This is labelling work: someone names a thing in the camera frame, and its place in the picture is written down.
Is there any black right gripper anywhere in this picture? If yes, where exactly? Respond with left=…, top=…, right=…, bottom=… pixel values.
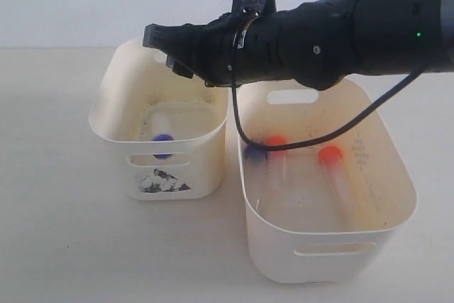
left=143, top=13, right=292, bottom=87

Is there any blue-capped tube front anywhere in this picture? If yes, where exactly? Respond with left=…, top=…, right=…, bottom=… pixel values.
left=150, top=112, right=174, bottom=142

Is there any orange-capped tube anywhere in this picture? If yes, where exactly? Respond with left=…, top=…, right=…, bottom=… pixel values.
left=318, top=145, right=360, bottom=220
left=265, top=135, right=287, bottom=190

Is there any blue-capped tube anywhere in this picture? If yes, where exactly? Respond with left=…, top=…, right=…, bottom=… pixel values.
left=150, top=112, right=174, bottom=142
left=244, top=145, right=268, bottom=165

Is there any blue-capped tube back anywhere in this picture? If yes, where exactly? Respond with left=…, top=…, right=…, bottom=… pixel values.
left=244, top=145, right=268, bottom=165

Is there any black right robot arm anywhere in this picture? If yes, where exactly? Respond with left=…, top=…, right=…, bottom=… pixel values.
left=143, top=0, right=453, bottom=91

